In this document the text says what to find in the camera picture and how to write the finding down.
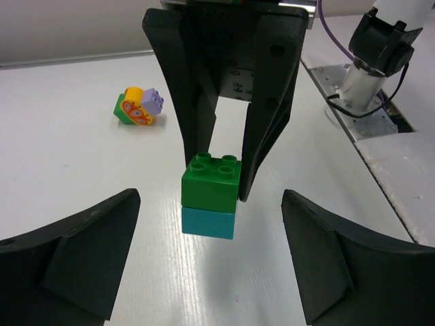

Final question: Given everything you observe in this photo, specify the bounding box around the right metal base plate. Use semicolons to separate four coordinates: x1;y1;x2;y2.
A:
303;62;415;143

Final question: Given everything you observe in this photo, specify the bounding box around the yellow lego brick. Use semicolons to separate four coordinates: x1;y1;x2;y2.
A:
120;87;154;126

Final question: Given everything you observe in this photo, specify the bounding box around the aluminium frame rail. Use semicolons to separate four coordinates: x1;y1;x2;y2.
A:
1;50;154;70

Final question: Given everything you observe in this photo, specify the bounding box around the teal lego brick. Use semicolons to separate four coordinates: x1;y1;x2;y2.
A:
181;206;236;240

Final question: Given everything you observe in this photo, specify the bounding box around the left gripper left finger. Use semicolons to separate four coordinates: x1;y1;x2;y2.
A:
1;188;140;325

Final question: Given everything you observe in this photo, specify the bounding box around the green lego brick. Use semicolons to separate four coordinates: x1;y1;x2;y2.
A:
181;152;241;213

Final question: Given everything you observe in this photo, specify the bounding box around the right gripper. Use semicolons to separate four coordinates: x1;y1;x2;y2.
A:
142;1;309;202

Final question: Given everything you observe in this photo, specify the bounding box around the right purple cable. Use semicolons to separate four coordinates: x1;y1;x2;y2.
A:
315;0;356;64

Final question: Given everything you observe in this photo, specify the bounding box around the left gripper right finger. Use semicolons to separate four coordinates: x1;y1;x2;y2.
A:
281;189;434;325

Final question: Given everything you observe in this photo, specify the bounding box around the lavender lego brick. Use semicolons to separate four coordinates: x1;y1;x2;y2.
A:
141;88;164;116

